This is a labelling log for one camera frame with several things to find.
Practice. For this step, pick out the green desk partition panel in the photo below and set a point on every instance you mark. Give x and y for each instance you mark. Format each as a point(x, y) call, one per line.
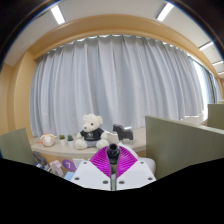
point(183, 146)
point(216, 116)
point(15, 146)

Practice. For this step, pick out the ceiling lights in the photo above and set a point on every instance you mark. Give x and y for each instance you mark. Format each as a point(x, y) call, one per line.
point(165, 11)

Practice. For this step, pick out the round purple number sign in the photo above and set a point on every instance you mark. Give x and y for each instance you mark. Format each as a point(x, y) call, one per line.
point(69, 165)

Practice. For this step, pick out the grey pleated curtain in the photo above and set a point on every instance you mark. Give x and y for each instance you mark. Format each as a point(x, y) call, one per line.
point(116, 80)

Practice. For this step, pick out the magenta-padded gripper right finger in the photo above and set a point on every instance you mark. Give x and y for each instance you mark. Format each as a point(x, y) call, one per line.
point(135, 175)

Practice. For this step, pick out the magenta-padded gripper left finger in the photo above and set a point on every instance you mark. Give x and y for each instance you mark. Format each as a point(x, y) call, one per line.
point(91, 175)

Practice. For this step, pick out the dark grey horse figurine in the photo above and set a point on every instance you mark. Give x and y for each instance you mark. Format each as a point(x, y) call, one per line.
point(40, 159)

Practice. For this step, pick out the wooden window ledge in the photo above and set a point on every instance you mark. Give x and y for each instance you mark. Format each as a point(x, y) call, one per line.
point(66, 150)

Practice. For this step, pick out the white teddy bear black shirt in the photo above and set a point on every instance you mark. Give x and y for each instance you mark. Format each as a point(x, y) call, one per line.
point(90, 133)

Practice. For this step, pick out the black horse figurine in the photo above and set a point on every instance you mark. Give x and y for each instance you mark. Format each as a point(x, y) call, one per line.
point(122, 133)

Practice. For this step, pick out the small potted plant white pot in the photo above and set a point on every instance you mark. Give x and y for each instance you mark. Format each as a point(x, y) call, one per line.
point(62, 141)
point(70, 142)

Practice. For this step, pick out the white wall socket plate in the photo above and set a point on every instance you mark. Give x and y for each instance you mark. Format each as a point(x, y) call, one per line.
point(78, 162)

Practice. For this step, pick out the small cream orange plush toy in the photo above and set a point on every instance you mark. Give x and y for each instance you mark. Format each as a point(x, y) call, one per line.
point(48, 140)

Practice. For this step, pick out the large white horse figurine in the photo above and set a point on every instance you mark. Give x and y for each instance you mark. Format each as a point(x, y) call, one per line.
point(112, 137)

